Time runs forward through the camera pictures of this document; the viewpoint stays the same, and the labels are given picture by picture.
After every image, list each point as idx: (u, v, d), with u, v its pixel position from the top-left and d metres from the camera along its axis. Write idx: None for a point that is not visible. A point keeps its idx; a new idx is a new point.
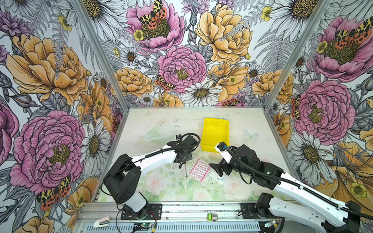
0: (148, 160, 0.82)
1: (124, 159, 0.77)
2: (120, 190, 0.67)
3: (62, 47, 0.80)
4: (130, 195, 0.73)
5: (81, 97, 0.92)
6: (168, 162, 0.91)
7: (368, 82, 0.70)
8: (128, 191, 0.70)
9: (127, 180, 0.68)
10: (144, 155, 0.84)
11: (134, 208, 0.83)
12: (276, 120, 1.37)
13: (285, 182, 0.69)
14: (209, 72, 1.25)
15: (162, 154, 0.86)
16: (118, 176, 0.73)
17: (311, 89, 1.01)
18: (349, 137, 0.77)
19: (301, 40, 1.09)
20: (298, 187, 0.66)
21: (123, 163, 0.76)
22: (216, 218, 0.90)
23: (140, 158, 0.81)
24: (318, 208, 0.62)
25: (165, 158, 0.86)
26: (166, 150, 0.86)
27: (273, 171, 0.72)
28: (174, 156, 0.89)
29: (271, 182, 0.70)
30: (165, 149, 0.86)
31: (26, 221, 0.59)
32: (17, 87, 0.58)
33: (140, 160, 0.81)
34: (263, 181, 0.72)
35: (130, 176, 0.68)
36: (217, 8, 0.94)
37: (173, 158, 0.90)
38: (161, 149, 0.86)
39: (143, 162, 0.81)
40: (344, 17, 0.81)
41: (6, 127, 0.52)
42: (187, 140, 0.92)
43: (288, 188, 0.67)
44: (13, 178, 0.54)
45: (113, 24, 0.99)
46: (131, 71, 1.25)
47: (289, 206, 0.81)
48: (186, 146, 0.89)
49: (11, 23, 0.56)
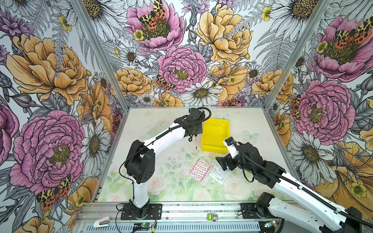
0: (160, 141, 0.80)
1: (138, 144, 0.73)
2: (141, 171, 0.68)
3: (62, 46, 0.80)
4: (152, 173, 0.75)
5: (81, 97, 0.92)
6: (179, 139, 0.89)
7: (368, 82, 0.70)
8: (149, 171, 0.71)
9: (144, 161, 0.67)
10: (154, 137, 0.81)
11: (138, 203, 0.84)
12: (276, 120, 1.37)
13: (284, 181, 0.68)
14: (209, 72, 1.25)
15: (171, 132, 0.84)
16: (137, 160, 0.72)
17: (311, 89, 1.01)
18: (349, 137, 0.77)
19: (301, 40, 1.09)
20: (297, 187, 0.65)
21: (138, 147, 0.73)
22: (216, 218, 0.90)
23: (151, 140, 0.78)
24: (315, 210, 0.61)
25: (175, 135, 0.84)
26: (175, 128, 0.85)
27: (274, 168, 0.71)
28: (183, 132, 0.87)
29: (271, 180, 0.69)
30: (173, 127, 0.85)
31: (25, 221, 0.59)
32: (17, 87, 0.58)
33: (152, 143, 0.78)
34: (262, 179, 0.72)
35: (146, 158, 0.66)
36: (217, 8, 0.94)
37: (183, 134, 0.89)
38: (169, 128, 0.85)
39: (155, 143, 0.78)
40: (344, 17, 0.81)
41: (6, 127, 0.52)
42: (194, 113, 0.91)
43: (287, 187, 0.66)
44: (13, 178, 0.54)
45: (113, 24, 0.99)
46: (131, 71, 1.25)
47: (288, 208, 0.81)
48: (194, 122, 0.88)
49: (11, 22, 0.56)
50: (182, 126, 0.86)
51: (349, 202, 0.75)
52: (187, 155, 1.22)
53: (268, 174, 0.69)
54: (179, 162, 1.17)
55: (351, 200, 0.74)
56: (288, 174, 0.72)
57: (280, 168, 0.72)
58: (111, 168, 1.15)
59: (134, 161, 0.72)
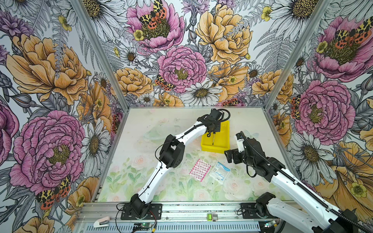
0: (187, 136, 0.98)
1: (172, 138, 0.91)
2: (173, 158, 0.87)
3: (62, 47, 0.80)
4: (180, 161, 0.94)
5: (81, 97, 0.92)
6: (201, 134, 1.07)
7: (368, 82, 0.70)
8: (178, 158, 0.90)
9: (177, 151, 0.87)
10: (183, 132, 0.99)
11: (146, 199, 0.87)
12: (276, 120, 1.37)
13: (281, 175, 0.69)
14: (209, 72, 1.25)
15: (195, 129, 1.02)
16: (170, 150, 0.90)
17: (311, 89, 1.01)
18: (349, 137, 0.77)
19: (301, 40, 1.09)
20: (293, 182, 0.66)
21: (171, 140, 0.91)
22: (216, 218, 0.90)
23: (181, 135, 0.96)
24: (307, 206, 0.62)
25: (198, 131, 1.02)
26: (198, 125, 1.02)
27: (275, 162, 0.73)
28: (204, 129, 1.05)
29: (269, 174, 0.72)
30: (197, 124, 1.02)
31: (26, 221, 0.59)
32: (17, 87, 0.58)
33: (182, 137, 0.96)
34: (261, 172, 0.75)
35: (178, 149, 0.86)
36: (217, 8, 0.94)
37: (204, 130, 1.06)
38: (194, 125, 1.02)
39: (184, 137, 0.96)
40: (344, 18, 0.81)
41: (6, 127, 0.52)
42: (212, 113, 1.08)
43: (283, 181, 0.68)
44: (13, 178, 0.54)
45: (113, 24, 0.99)
46: (131, 71, 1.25)
47: (286, 208, 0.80)
48: (213, 120, 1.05)
49: (11, 23, 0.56)
50: (204, 124, 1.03)
51: (349, 202, 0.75)
52: (187, 155, 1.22)
53: (267, 167, 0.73)
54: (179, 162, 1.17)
55: (351, 200, 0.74)
56: (287, 170, 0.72)
57: (281, 163, 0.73)
58: (111, 168, 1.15)
59: (168, 150, 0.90)
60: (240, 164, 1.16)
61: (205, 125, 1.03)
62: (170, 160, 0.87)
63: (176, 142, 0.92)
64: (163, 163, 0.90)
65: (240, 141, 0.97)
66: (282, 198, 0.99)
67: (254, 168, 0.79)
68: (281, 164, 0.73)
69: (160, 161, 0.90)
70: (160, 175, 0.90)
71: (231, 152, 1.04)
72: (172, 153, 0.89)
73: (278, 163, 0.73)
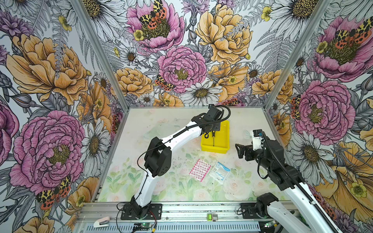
0: (177, 140, 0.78)
1: (157, 141, 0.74)
2: (158, 166, 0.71)
3: (62, 46, 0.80)
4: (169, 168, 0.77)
5: (81, 97, 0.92)
6: (196, 136, 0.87)
7: (368, 82, 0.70)
8: (166, 166, 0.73)
9: (161, 158, 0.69)
10: (172, 134, 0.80)
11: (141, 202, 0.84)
12: (276, 120, 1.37)
13: (298, 190, 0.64)
14: (209, 72, 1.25)
15: (188, 131, 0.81)
16: (155, 155, 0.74)
17: (311, 89, 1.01)
18: (349, 137, 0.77)
19: (301, 40, 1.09)
20: (309, 200, 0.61)
21: (157, 144, 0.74)
22: (216, 218, 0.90)
23: (168, 138, 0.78)
24: (316, 226, 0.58)
25: (191, 134, 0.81)
26: (191, 127, 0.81)
27: (293, 173, 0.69)
28: (199, 130, 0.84)
29: (284, 182, 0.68)
30: (190, 125, 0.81)
31: (25, 221, 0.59)
32: (17, 87, 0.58)
33: (170, 141, 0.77)
34: (277, 179, 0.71)
35: (164, 155, 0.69)
36: (217, 8, 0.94)
37: (200, 132, 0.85)
38: (186, 126, 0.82)
39: (172, 141, 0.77)
40: (344, 18, 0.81)
41: (6, 127, 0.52)
42: (211, 111, 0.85)
43: (297, 195, 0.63)
44: (13, 178, 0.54)
45: (113, 24, 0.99)
46: (131, 71, 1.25)
47: (287, 215, 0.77)
48: (212, 121, 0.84)
49: (11, 23, 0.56)
50: (199, 125, 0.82)
51: (349, 202, 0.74)
52: (187, 155, 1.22)
53: (284, 176, 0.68)
54: (179, 162, 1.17)
55: (351, 200, 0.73)
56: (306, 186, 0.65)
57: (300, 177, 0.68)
58: (111, 168, 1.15)
59: (153, 156, 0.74)
60: (240, 164, 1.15)
61: (200, 126, 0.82)
62: (155, 167, 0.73)
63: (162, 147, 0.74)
64: (149, 170, 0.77)
65: (256, 138, 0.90)
66: (282, 198, 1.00)
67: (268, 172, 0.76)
68: (299, 177, 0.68)
69: (146, 168, 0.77)
70: (149, 182, 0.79)
71: (245, 148, 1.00)
72: (157, 159, 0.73)
73: (297, 175, 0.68)
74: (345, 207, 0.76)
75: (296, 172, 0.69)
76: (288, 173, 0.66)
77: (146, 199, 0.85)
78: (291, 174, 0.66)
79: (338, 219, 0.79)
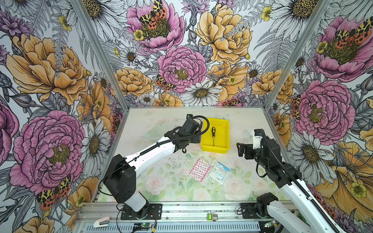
0: (144, 158, 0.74)
1: (119, 159, 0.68)
2: (119, 190, 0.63)
3: (62, 47, 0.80)
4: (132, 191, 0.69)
5: (81, 97, 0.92)
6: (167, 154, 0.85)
7: (368, 82, 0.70)
8: (128, 190, 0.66)
9: (124, 181, 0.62)
10: (138, 152, 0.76)
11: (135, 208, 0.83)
12: (276, 120, 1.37)
13: (295, 187, 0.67)
14: (209, 72, 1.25)
15: (159, 147, 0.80)
16: (116, 176, 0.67)
17: (311, 89, 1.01)
18: (349, 137, 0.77)
19: (301, 40, 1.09)
20: (306, 196, 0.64)
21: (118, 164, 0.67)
22: (216, 218, 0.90)
23: (134, 157, 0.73)
24: (314, 223, 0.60)
25: (162, 150, 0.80)
26: (162, 143, 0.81)
27: (290, 170, 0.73)
28: (171, 147, 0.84)
29: (282, 180, 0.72)
30: (161, 141, 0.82)
31: (26, 221, 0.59)
32: (17, 87, 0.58)
33: (135, 159, 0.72)
34: (274, 176, 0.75)
35: (126, 177, 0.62)
36: (217, 8, 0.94)
37: (172, 149, 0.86)
38: (158, 142, 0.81)
39: (138, 159, 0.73)
40: (344, 17, 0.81)
41: (6, 127, 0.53)
42: (186, 125, 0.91)
43: (296, 192, 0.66)
44: (13, 178, 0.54)
45: (113, 24, 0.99)
46: (131, 71, 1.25)
47: (287, 213, 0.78)
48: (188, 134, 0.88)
49: (11, 23, 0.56)
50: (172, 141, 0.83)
51: (349, 202, 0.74)
52: (187, 155, 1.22)
53: (281, 174, 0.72)
54: (179, 162, 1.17)
55: (351, 200, 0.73)
56: (302, 183, 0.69)
57: (297, 174, 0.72)
58: None
59: (113, 177, 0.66)
60: (240, 164, 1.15)
61: (174, 141, 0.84)
62: (115, 192, 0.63)
63: (126, 167, 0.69)
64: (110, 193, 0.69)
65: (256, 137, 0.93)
66: (282, 198, 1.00)
67: (266, 170, 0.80)
68: (296, 174, 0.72)
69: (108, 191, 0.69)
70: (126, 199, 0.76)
71: (245, 147, 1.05)
72: (117, 181, 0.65)
73: (294, 172, 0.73)
74: (345, 207, 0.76)
75: (293, 170, 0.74)
76: (286, 170, 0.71)
77: (139, 204, 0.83)
78: (288, 172, 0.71)
79: (338, 219, 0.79)
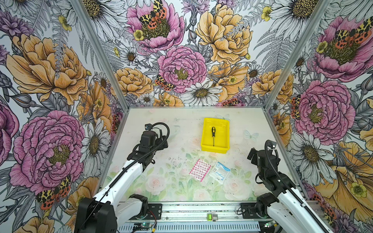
0: (115, 188, 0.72)
1: (88, 203, 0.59)
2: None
3: (62, 47, 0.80)
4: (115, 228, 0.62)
5: (81, 97, 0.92)
6: (137, 174, 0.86)
7: (368, 82, 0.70)
8: (110, 227, 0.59)
9: (102, 221, 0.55)
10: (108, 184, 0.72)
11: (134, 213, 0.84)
12: (276, 120, 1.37)
13: (290, 194, 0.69)
14: (209, 72, 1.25)
15: (127, 172, 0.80)
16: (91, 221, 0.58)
17: (311, 89, 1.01)
18: (349, 137, 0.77)
19: (301, 40, 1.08)
20: (300, 204, 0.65)
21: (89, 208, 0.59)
22: (216, 218, 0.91)
23: (105, 191, 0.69)
24: (309, 229, 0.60)
25: (132, 174, 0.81)
26: (129, 167, 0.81)
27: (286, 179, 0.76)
28: (139, 167, 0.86)
29: (277, 189, 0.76)
30: (128, 166, 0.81)
31: (26, 221, 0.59)
32: (18, 87, 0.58)
33: (107, 193, 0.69)
34: (270, 186, 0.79)
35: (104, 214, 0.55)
36: (217, 8, 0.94)
37: (141, 168, 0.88)
38: (124, 168, 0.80)
39: (110, 192, 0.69)
40: (344, 17, 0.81)
41: (6, 127, 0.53)
42: (144, 141, 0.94)
43: (290, 200, 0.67)
44: (13, 178, 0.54)
45: (113, 24, 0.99)
46: (131, 71, 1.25)
47: (287, 217, 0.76)
48: (148, 148, 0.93)
49: (11, 23, 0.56)
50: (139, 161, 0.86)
51: (349, 202, 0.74)
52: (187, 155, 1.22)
53: (277, 183, 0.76)
54: (179, 162, 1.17)
55: (351, 200, 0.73)
56: (298, 191, 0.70)
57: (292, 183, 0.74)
58: (111, 169, 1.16)
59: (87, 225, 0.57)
60: (240, 164, 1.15)
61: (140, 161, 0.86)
62: None
63: (99, 206, 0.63)
64: None
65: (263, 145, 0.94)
66: None
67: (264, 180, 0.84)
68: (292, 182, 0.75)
69: None
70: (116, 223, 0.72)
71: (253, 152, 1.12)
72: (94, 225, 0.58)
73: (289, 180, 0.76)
74: (345, 208, 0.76)
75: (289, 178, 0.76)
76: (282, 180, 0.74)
77: (135, 207, 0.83)
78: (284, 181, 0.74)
79: (338, 219, 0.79)
